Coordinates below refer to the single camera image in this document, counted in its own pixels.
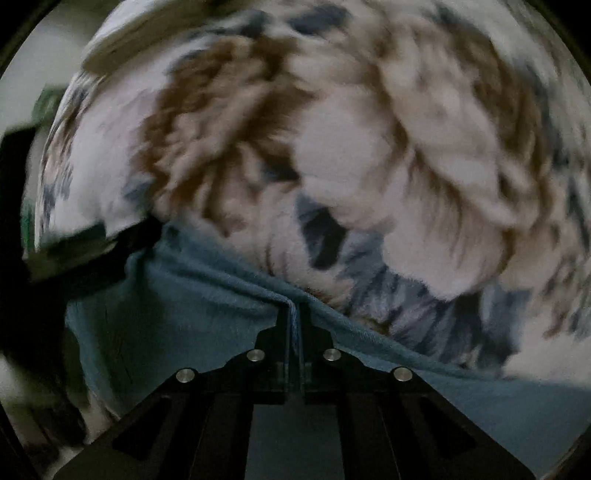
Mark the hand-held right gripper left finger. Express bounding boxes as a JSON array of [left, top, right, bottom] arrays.
[[54, 301, 293, 480]]

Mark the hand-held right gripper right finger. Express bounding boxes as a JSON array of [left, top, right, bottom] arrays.
[[295, 303, 536, 480]]

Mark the blue towel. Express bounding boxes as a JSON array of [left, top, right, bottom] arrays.
[[65, 225, 591, 480]]

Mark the printed floral blanket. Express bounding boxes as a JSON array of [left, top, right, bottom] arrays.
[[22, 0, 591, 382]]

